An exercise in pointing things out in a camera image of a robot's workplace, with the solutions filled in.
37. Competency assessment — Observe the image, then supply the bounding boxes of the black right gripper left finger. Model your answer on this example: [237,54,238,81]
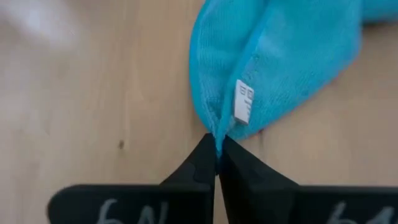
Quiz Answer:
[159,133,218,224]

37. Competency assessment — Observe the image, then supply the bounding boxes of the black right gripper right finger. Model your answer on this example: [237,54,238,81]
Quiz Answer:
[218,134,300,224]

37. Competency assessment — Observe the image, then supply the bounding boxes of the light blue tagged towel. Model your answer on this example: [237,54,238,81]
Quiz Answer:
[188,0,398,158]

